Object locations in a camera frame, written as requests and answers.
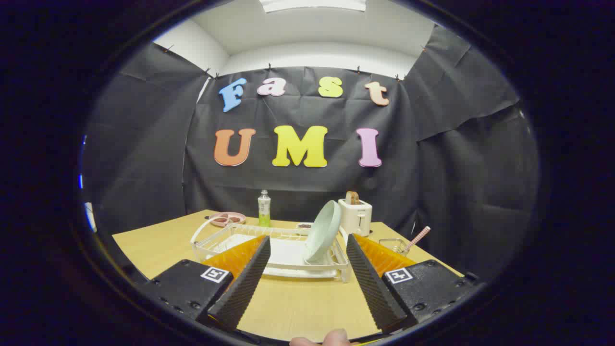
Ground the spoon with pink checked handle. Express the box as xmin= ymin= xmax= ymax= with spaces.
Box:
xmin=403 ymin=226 xmax=431 ymax=254

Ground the ceiling light panel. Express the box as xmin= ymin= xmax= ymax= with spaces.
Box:
xmin=259 ymin=0 xmax=367 ymax=13

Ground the white drain tray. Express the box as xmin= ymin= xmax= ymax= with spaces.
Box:
xmin=211 ymin=234 xmax=339 ymax=279

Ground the black backdrop cloth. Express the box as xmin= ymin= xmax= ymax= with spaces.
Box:
xmin=82 ymin=24 xmax=541 ymax=284

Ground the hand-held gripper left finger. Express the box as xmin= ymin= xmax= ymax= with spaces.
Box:
xmin=139 ymin=235 xmax=272 ymax=332

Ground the metal wire basket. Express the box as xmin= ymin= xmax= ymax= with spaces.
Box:
xmin=379 ymin=238 xmax=409 ymax=255

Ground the clear bottle with green liquid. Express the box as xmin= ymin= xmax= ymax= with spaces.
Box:
xmin=258 ymin=189 xmax=271 ymax=227

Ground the pale green plate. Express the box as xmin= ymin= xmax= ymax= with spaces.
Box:
xmin=304 ymin=200 xmax=343 ymax=264

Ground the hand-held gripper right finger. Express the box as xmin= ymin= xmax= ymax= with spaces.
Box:
xmin=346 ymin=233 xmax=481 ymax=334

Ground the white toaster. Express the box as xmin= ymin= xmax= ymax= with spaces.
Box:
xmin=338 ymin=198 xmax=373 ymax=237

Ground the white wire dish rack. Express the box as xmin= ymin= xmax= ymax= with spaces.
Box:
xmin=191 ymin=219 xmax=352 ymax=283

